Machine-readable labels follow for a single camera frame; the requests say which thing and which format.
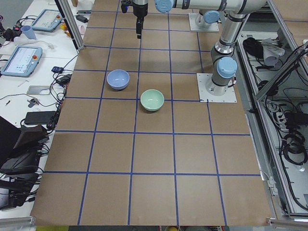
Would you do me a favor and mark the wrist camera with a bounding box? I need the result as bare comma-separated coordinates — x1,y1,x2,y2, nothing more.
121,0,131,13

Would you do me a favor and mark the near teach pendant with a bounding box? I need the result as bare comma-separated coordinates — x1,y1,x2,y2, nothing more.
0,46,43,77

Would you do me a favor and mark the aluminium frame post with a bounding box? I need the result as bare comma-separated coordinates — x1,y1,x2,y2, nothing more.
55,0,84,51

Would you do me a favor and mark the blue plastic cup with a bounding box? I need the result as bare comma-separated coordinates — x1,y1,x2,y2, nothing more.
21,25,37,39

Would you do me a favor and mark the pink cup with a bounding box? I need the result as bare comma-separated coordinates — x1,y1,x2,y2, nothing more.
78,25,86,35

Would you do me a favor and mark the far teach pendant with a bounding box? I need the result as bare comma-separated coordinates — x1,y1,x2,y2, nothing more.
31,9,62,32

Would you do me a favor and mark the blue bowl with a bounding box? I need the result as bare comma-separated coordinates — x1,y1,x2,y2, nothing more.
107,69,130,90

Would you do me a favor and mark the green bowl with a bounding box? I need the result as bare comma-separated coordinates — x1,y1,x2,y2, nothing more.
140,89,165,112

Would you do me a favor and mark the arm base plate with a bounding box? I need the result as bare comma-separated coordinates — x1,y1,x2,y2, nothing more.
188,13,219,33
196,73,237,103

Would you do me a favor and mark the black power adapter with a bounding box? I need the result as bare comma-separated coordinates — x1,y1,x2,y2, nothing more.
76,15,89,23

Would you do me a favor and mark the black smartphone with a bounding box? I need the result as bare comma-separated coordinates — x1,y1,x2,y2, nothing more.
24,111,56,125

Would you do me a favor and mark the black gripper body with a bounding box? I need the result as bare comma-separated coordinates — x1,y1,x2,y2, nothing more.
133,0,147,17

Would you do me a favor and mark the teach pendant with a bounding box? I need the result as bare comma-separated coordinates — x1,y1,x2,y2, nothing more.
0,46,43,77
31,9,62,32

